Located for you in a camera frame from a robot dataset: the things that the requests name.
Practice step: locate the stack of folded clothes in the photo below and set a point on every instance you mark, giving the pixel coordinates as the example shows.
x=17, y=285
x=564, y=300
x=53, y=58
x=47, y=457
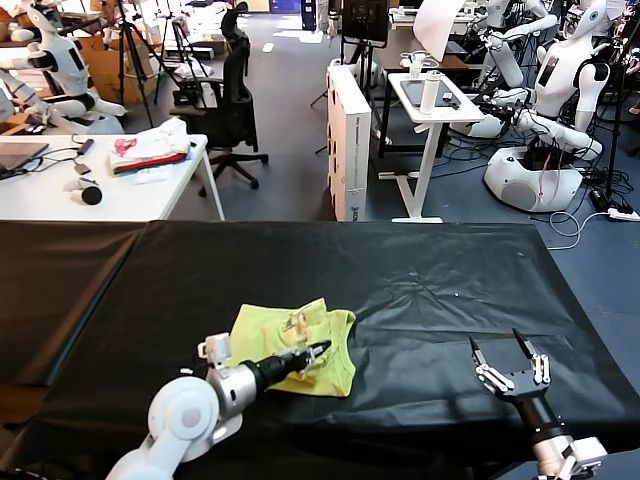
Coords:
x=150, y=150

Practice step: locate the brown cardboard box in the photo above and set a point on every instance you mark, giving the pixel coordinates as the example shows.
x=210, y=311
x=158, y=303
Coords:
x=107, y=75

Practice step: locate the white water bottle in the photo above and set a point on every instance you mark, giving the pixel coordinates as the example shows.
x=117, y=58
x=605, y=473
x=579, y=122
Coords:
x=430, y=92

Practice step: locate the white office table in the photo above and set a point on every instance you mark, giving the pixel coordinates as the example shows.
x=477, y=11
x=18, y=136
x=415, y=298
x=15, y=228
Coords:
x=40, y=200

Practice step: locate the black and white controller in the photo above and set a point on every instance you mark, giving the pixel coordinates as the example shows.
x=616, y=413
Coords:
x=91, y=196

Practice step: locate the brown desk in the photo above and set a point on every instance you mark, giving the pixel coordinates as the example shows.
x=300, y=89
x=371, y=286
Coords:
x=400, y=50

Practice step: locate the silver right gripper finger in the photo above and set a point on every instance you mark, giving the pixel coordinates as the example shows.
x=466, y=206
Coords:
x=535, y=360
x=492, y=370

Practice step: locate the white humanoid robot raised arm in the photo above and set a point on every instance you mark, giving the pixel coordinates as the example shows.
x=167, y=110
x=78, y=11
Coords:
x=505, y=60

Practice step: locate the dark usb adapter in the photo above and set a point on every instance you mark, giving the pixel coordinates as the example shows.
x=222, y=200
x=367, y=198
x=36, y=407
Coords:
x=86, y=146

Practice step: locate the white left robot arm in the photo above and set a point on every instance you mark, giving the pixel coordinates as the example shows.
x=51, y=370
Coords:
x=190, y=415

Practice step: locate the tall white cardboard box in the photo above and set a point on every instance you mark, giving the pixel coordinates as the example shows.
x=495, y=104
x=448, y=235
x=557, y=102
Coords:
x=350, y=150

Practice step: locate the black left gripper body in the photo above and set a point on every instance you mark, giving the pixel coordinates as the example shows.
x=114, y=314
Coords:
x=277, y=370

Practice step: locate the short black tripod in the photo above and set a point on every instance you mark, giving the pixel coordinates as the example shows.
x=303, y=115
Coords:
x=176, y=30

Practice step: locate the white humanoid robot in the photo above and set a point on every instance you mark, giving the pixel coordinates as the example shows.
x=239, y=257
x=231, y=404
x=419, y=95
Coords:
x=65, y=60
x=555, y=75

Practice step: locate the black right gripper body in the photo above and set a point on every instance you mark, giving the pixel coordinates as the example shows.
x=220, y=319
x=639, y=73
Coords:
x=530, y=400

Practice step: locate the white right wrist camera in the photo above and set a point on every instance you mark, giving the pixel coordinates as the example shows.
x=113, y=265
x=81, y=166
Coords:
x=587, y=452

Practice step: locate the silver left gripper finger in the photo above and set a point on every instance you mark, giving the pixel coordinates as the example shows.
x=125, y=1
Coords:
x=310, y=362
x=315, y=348

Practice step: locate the small white standing desk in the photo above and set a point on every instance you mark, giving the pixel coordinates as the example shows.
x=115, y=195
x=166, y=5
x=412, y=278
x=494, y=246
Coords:
x=467, y=116

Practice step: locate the tall black tripod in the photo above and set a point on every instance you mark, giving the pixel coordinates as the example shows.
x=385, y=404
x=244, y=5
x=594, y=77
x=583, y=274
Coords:
x=121, y=60

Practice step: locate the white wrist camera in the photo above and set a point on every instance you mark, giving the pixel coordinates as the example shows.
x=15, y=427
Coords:
x=587, y=452
x=217, y=351

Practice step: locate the white power strip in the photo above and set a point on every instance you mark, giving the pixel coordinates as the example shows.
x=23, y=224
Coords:
x=624, y=215

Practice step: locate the large black table cover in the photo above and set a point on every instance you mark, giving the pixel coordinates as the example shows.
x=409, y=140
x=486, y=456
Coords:
x=400, y=260

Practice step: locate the white humanoid robot right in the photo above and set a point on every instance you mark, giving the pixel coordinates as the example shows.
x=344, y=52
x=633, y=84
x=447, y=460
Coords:
x=555, y=75

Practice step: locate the black office chair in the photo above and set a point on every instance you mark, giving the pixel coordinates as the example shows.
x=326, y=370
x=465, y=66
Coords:
x=237, y=100

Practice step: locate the dark tablet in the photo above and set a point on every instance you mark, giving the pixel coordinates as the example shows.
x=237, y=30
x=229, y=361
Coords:
x=412, y=92

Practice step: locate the white humanoid robot left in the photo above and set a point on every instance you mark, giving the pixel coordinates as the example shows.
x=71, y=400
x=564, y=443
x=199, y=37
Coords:
x=65, y=60

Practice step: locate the white curved sheet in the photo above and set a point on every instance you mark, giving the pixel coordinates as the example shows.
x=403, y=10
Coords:
x=435, y=30

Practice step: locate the matte black table cloth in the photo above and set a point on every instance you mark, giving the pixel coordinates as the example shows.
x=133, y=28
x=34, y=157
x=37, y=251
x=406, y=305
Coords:
x=50, y=300

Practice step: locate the grey laptop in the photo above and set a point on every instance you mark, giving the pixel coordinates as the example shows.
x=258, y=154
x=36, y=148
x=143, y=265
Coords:
x=20, y=155

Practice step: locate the small grey device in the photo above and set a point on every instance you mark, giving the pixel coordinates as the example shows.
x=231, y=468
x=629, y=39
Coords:
x=83, y=167

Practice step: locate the black tripod stand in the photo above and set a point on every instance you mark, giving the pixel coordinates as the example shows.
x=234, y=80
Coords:
x=365, y=20

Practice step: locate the black power strip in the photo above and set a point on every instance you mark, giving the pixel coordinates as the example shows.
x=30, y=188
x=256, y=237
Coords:
x=599, y=200

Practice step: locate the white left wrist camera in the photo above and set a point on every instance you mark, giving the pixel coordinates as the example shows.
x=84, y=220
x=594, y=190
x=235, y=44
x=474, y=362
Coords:
x=217, y=351

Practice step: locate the black stand pole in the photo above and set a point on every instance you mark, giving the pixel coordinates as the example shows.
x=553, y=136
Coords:
x=616, y=125

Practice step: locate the yellow-green t-shirt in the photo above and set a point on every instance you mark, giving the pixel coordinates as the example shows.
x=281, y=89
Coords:
x=265, y=325

